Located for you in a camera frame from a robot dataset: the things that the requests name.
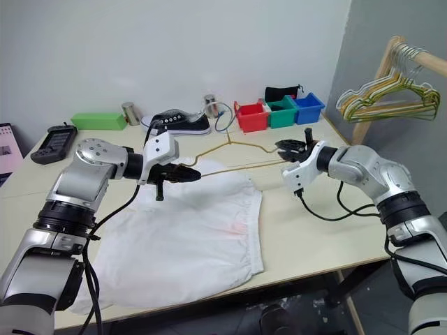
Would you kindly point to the black handheld controller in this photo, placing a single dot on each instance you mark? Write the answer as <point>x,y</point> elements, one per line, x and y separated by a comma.
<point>52,144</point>

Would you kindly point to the bundle of hangers on rack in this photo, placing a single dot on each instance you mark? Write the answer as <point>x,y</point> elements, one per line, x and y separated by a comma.
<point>365,83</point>

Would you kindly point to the purple printed booklet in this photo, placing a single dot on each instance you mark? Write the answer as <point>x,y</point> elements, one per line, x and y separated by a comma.
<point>8,150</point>

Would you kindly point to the red plastic bin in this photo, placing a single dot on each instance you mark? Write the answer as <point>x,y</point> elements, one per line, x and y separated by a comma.
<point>251,122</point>

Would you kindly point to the white shorts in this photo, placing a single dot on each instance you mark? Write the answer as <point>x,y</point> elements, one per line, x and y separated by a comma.
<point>174,237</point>

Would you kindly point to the dark rounded shape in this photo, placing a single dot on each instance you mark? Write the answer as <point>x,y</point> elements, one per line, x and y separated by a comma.
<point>276,319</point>

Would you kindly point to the blue plastic bin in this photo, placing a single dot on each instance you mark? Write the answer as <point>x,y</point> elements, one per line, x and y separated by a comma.
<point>307,113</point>

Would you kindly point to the wooden clothes rack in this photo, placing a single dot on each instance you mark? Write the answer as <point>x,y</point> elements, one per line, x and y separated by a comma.
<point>433,61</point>

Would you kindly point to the black table frame strut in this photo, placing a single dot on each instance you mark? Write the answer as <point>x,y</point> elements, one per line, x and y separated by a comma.
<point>349,282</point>

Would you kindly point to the metal can with label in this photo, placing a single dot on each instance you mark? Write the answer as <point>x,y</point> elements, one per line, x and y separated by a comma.
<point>210,106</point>

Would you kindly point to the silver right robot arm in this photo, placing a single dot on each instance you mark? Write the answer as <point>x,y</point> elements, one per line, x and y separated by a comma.
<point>366,167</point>

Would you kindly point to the plain metal can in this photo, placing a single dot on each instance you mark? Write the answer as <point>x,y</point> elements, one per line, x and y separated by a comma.
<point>131,113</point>

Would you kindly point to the green plastic bin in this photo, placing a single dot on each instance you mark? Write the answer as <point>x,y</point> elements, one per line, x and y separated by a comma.
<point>283,120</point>

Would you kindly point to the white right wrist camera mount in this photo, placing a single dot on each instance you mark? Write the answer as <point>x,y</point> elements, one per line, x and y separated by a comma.
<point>297,174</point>

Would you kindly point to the black canvas sneaker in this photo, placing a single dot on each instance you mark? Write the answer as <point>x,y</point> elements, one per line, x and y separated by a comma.
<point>188,122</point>

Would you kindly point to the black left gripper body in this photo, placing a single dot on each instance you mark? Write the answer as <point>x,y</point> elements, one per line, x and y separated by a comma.
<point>164,173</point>

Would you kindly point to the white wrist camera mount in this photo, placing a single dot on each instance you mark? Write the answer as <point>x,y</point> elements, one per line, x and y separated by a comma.
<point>297,174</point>
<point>160,146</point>

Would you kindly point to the green rectangular box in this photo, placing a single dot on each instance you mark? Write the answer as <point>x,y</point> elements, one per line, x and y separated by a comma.
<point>97,120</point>

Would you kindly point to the wooden table leg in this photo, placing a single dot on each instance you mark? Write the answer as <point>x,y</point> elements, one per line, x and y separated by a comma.
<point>351,307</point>

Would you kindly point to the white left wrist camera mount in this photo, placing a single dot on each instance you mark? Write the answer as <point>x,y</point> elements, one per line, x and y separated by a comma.
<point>160,146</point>

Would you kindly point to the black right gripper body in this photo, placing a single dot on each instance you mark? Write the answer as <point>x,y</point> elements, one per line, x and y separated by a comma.
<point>305,150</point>

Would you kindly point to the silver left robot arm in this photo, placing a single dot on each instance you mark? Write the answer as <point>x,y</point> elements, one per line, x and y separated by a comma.
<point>87,174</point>

